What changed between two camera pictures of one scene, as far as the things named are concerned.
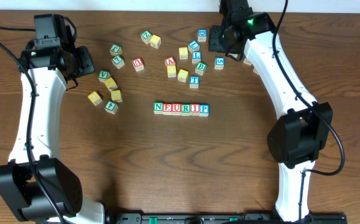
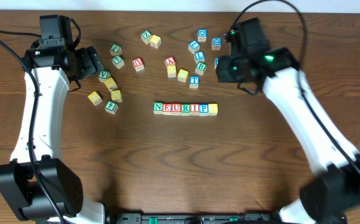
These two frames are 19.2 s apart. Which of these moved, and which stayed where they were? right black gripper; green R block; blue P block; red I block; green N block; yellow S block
Moved: yellow S block; right black gripper
Stayed: green N block; blue P block; red I block; green R block
